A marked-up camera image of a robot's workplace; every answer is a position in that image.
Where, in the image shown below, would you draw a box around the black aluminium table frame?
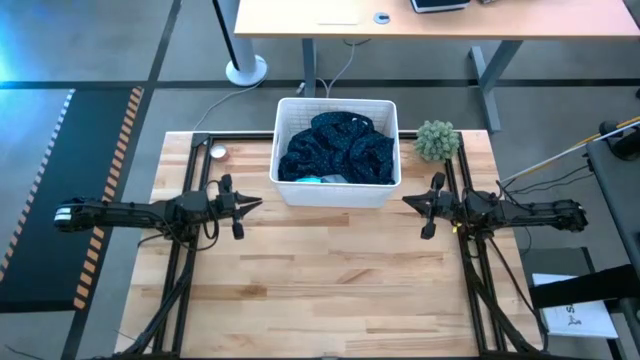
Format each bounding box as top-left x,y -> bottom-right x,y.
114,130 -> 544,360

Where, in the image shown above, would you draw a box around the navy dotted shirt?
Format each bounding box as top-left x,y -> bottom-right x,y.
277,110 -> 396,185

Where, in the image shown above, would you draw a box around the white rod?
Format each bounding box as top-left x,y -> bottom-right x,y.
502,122 -> 640,184

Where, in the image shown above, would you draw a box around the white paper sheet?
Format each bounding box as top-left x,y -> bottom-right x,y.
532,272 -> 620,340

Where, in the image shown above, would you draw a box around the small green potted plant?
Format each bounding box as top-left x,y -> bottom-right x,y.
413,118 -> 462,164

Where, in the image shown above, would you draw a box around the wooden office desk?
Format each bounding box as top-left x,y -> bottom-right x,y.
233,0 -> 640,134

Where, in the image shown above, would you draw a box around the dark grey floor box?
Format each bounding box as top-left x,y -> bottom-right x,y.
519,246 -> 596,281

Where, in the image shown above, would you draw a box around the black equipment cart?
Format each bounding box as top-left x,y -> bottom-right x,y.
584,117 -> 640,266

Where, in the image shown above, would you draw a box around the white floor cable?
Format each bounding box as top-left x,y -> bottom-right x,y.
192,82 -> 264,132

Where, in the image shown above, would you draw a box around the black mat orange stripes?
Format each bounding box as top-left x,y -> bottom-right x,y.
0,85 -> 146,314

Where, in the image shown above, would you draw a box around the yellow rod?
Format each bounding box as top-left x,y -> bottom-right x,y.
574,116 -> 640,147

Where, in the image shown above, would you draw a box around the black flat bar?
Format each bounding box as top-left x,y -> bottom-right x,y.
528,263 -> 640,311

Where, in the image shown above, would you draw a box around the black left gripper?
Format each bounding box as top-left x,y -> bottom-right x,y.
202,173 -> 264,241

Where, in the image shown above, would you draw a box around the grey column round base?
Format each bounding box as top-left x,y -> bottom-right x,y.
212,0 -> 269,88

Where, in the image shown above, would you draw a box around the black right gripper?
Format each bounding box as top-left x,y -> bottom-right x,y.
401,171 -> 466,241

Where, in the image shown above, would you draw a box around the grey cable under desk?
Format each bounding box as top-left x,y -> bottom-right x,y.
298,39 -> 359,99

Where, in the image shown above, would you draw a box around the white plastic laundry basket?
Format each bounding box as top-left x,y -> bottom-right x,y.
268,97 -> 403,209

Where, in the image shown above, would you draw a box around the black cables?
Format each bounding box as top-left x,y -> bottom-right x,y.
499,164 -> 596,197

